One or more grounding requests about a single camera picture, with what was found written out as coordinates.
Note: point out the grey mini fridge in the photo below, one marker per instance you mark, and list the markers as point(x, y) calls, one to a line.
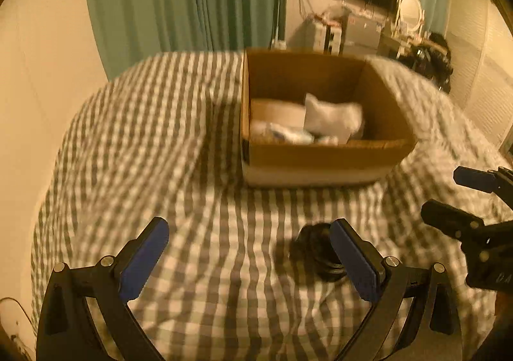
point(362, 31)

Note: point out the white bear plush toy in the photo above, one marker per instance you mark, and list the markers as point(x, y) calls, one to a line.
point(343, 121)

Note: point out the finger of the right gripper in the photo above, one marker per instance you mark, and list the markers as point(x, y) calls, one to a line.
point(498, 182)
point(452, 221)

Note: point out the white suitcase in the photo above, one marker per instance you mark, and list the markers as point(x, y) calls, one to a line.
point(327, 38)

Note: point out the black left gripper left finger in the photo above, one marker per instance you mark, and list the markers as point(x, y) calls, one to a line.
point(66, 329)

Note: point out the wooden vanity desk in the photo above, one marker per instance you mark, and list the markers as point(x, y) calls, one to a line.
point(397, 46)

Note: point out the black bag pile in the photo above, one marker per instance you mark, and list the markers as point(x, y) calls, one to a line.
point(433, 61)

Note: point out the grey checked bed cover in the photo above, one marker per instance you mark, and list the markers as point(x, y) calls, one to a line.
point(162, 140)

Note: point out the blue white tissue pack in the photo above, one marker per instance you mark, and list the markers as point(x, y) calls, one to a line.
point(290, 135)

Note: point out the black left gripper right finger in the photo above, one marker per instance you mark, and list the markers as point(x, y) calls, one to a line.
point(432, 328)

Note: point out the white wardrobe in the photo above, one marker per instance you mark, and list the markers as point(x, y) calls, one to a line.
point(481, 47)

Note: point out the white oval vanity mirror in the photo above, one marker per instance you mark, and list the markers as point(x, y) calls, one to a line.
point(410, 17)

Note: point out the brown cardboard box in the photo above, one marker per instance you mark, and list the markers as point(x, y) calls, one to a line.
point(274, 87)

